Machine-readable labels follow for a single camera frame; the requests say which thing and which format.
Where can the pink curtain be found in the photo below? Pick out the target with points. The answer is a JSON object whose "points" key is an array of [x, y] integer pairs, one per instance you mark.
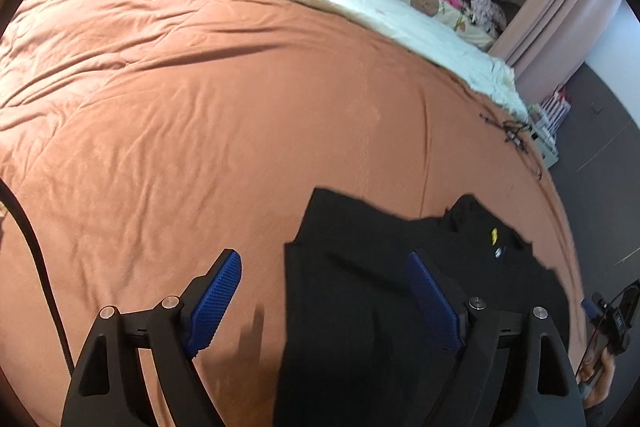
{"points": [[550, 17]]}

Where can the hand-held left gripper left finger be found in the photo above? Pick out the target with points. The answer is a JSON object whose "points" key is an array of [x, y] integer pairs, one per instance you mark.
{"points": [[215, 302]]}

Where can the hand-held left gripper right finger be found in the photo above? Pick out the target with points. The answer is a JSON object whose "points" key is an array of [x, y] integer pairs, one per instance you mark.
{"points": [[435, 302]]}

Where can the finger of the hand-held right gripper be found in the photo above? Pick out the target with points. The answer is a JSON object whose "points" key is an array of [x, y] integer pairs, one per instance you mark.
{"points": [[594, 308]]}

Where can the black jacket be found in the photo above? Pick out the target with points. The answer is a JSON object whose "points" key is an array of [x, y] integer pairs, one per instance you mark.
{"points": [[350, 332]]}

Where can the white storage rack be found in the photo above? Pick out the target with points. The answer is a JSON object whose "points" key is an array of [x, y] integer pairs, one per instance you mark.
{"points": [[547, 142]]}

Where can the pale mint quilt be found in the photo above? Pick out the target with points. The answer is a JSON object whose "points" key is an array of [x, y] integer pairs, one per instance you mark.
{"points": [[380, 7]]}

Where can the bear print cushion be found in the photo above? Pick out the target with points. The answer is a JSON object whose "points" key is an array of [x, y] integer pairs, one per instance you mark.
{"points": [[425, 2]]}

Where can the person's right hand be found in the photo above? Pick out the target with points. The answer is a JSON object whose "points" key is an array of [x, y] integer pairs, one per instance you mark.
{"points": [[602, 372]]}

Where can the orange blanket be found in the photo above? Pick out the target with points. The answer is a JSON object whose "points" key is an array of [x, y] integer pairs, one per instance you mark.
{"points": [[200, 107]]}

